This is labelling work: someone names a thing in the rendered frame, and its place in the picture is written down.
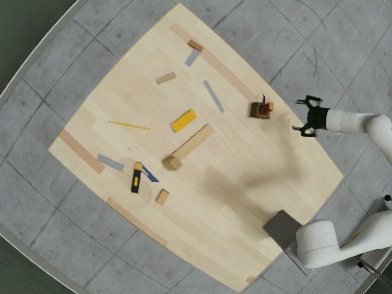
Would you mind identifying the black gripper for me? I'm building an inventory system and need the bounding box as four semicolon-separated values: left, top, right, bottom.
291;95;331;138

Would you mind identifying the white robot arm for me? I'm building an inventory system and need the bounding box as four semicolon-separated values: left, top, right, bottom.
296;108;392;268

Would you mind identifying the yellow rectangular block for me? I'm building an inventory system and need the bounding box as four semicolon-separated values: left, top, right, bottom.
171;109;197;133

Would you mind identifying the grey flat bar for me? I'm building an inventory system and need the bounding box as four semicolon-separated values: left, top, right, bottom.
96;154;125;172
203;79;225;113

